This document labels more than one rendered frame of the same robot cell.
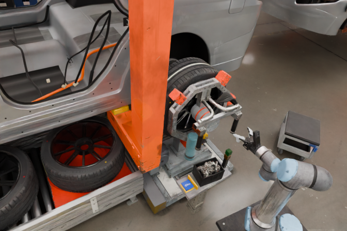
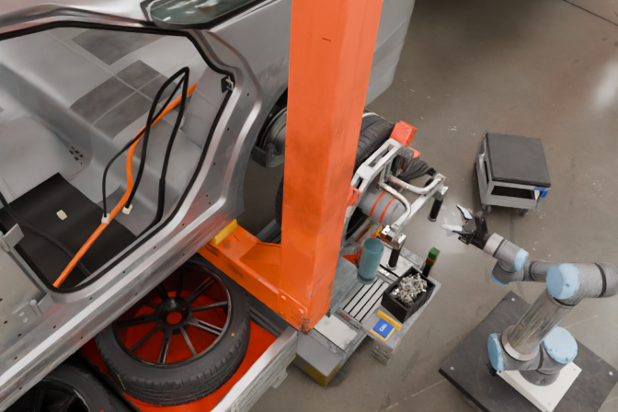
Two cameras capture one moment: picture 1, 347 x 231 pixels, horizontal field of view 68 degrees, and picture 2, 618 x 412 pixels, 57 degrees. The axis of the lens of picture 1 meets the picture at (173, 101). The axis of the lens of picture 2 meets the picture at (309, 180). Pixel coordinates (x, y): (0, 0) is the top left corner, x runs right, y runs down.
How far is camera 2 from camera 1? 0.82 m
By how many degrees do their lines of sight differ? 16
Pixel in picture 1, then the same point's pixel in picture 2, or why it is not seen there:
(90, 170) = (214, 360)
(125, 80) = (232, 181)
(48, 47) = (25, 142)
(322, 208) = not seen: hidden behind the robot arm
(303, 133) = (521, 170)
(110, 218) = not seen: outside the picture
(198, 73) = (368, 142)
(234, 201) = (442, 320)
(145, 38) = (331, 149)
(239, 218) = (472, 351)
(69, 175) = (182, 380)
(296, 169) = (577, 279)
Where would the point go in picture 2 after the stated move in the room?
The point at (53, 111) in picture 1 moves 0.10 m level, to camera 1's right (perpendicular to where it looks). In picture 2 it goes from (128, 281) to (156, 277)
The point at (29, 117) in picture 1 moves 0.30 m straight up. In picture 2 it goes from (92, 309) to (71, 260)
